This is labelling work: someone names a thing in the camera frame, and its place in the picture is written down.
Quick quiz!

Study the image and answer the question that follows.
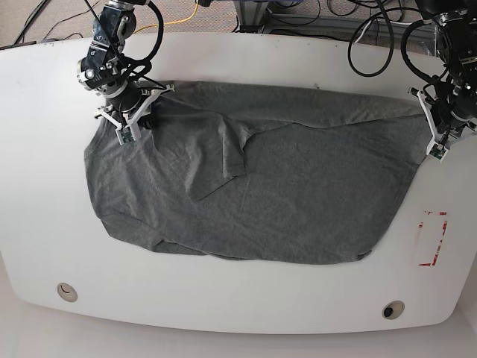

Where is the table grommet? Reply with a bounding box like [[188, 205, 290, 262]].
[[382, 301, 405, 320], [57, 283, 78, 303]]

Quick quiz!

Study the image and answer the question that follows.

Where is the right table grommet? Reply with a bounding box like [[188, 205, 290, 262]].
[[382, 301, 405, 320]]

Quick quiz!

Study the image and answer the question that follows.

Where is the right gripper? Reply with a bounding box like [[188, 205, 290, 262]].
[[94, 82, 174, 130]]

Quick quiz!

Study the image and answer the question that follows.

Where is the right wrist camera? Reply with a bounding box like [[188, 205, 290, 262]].
[[116, 128, 135, 145]]

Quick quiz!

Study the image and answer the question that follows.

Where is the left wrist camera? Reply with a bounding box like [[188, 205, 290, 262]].
[[429, 144, 447, 162]]

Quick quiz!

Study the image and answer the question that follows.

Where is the yellow cable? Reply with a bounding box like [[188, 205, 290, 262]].
[[133, 0, 198, 34]]

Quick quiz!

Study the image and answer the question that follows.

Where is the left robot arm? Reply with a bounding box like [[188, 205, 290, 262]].
[[347, 1, 476, 148]]

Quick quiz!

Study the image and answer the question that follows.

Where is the red tape rectangle marking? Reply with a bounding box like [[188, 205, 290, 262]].
[[414, 211, 449, 267]]

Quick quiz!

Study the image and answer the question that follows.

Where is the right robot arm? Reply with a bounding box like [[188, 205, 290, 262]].
[[78, 1, 168, 130]]

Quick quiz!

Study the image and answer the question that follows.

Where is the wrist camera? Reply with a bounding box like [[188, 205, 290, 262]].
[[429, 144, 447, 162], [116, 128, 135, 145]]

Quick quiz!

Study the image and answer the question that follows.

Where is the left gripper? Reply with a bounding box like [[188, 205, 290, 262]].
[[408, 84, 476, 148]]

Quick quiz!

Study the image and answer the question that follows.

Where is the grey t-shirt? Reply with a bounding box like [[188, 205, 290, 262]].
[[84, 82, 431, 265]]

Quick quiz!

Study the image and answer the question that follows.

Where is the left table grommet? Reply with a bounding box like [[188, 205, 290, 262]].
[[57, 283, 78, 303]]

